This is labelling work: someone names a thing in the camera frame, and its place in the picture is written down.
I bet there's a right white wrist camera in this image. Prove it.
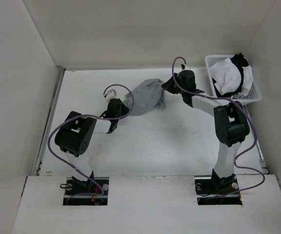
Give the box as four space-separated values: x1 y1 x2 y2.
181 64 191 71

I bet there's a white tank top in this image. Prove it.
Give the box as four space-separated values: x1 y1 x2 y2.
208 58 254 97

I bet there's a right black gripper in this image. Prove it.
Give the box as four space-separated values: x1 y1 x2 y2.
162 73 186 95

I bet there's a metal table edge rail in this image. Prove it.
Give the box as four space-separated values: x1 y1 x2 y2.
30 65 65 176

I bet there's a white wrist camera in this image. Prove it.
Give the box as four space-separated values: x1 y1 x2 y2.
104 89 117 102
181 64 191 71

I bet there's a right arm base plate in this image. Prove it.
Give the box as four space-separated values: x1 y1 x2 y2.
195 176 242 205

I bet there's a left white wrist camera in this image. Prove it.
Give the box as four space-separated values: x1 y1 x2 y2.
104 89 117 102

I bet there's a black tank top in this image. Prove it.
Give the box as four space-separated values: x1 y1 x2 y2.
213 53 250 98

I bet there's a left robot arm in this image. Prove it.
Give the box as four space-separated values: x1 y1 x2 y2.
55 98 131 195

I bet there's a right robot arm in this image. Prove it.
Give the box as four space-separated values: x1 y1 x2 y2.
162 70 249 195

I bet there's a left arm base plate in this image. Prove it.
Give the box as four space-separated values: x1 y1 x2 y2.
60 176 109 206

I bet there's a grey tank top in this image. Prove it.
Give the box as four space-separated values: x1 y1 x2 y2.
130 78 166 116

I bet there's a white plastic basket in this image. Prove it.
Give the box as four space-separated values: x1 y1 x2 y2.
205 55 262 106

